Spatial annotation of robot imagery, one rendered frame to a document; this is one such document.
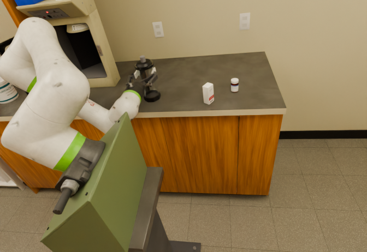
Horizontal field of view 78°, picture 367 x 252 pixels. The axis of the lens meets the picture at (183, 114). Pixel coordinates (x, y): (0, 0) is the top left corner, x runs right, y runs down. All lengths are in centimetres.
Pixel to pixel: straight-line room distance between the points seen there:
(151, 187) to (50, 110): 47
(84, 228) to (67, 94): 36
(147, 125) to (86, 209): 85
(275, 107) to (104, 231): 95
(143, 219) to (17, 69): 72
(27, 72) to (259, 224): 167
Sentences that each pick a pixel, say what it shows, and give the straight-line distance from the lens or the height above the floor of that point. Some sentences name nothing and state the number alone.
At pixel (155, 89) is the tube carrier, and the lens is 133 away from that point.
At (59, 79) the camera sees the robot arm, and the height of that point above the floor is 144.
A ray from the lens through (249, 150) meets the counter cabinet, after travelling 148.
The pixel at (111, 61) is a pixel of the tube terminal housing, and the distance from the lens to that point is 162.
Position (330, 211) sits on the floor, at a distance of 207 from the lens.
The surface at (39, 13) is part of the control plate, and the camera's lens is 154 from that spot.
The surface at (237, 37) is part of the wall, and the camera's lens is 181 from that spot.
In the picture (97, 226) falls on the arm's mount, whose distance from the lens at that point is 69.
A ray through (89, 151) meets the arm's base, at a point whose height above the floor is 122.
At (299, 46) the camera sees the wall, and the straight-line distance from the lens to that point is 193.
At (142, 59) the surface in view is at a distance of 126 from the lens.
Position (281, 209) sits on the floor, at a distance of 197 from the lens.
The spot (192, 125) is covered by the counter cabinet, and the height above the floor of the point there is 81.
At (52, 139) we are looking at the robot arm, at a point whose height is 130.
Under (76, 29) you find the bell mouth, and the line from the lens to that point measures 157.
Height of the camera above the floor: 168
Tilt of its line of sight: 38 degrees down
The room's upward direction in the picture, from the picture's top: 9 degrees counter-clockwise
